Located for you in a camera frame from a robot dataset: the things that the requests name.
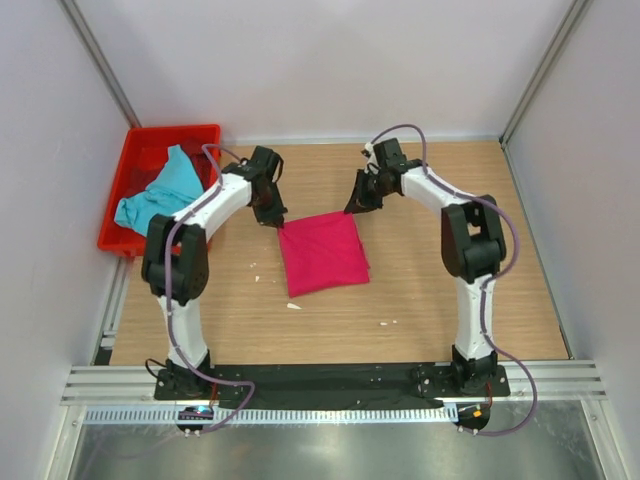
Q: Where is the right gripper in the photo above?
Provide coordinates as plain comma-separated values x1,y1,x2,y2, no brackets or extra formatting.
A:
346,169,394,215

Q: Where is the pink t-shirt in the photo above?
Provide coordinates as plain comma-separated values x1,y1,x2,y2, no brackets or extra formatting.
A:
278,211,370,298

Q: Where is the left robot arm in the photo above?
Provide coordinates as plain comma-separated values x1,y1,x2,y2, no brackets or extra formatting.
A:
141,146,287,400

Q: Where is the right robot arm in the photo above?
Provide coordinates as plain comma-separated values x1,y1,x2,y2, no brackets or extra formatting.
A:
344,138,507,396

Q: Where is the turquoise t-shirt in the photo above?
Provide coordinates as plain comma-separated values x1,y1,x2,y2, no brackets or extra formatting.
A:
114,145,204,237

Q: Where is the red plastic bin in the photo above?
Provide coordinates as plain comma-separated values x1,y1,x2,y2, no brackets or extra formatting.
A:
97,124,221,257

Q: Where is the right round black connector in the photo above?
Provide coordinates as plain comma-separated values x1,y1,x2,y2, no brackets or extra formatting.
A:
455,403,491,435

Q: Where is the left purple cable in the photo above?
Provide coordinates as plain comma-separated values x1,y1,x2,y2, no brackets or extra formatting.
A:
164,143,256,434

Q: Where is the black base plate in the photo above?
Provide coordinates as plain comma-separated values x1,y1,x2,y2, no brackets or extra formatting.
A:
153,360,511,410

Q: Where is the left aluminium corner post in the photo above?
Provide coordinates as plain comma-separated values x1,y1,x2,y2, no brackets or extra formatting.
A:
58,0,141,128

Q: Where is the aluminium corner post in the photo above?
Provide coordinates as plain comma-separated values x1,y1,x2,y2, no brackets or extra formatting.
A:
58,0,141,128
499,0,593,150

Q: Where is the white slotted cable duct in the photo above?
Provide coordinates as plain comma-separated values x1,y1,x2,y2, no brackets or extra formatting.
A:
84,404,457,426

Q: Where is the aluminium front rail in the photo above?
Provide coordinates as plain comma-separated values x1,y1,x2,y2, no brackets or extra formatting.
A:
62,360,605,410

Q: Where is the right aluminium corner post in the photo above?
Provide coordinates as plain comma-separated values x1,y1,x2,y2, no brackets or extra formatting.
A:
499,0,593,150

